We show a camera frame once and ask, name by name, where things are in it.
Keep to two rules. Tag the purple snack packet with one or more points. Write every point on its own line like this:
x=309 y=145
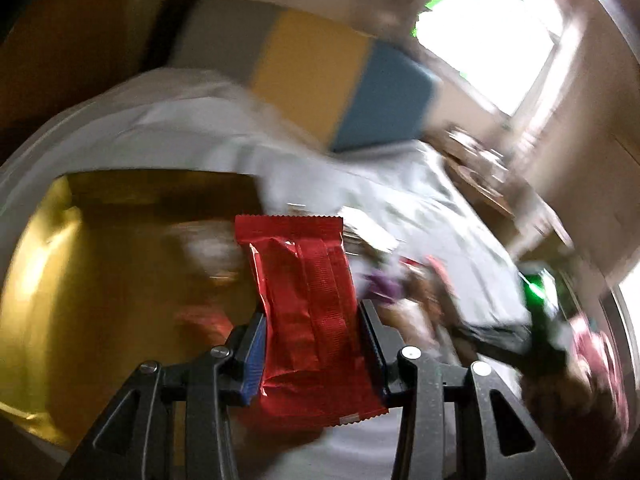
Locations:
x=387 y=287

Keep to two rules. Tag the white tablecloth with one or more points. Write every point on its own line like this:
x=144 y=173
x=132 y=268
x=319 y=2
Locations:
x=350 y=185

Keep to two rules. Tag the clear crispy bar packet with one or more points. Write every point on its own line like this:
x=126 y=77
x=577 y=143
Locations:
x=365 y=234

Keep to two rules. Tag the grey yellow blue bench cushion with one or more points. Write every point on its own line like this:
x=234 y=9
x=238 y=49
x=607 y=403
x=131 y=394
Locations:
x=310 y=70

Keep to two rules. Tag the bright window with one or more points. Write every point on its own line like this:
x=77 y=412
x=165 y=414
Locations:
x=490 y=35

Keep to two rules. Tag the wooden side table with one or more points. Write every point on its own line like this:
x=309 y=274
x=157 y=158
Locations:
x=495 y=195

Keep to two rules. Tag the white red snack packet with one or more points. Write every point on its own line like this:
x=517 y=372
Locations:
x=434 y=269

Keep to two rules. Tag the red foil snack packet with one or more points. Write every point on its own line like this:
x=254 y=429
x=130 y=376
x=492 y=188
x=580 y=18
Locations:
x=310 y=310

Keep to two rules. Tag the black chair post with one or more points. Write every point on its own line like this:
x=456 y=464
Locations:
x=170 y=25

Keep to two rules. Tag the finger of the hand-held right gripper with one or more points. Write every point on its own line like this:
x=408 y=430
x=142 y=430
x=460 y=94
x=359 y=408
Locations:
x=495 y=345

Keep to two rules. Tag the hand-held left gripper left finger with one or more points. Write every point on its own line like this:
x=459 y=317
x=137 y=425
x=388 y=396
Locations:
x=252 y=355

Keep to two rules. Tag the gold metal tray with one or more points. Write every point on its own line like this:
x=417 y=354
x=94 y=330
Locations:
x=100 y=285

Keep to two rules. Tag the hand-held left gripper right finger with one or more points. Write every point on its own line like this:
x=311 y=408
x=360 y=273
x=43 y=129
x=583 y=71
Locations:
x=376 y=352

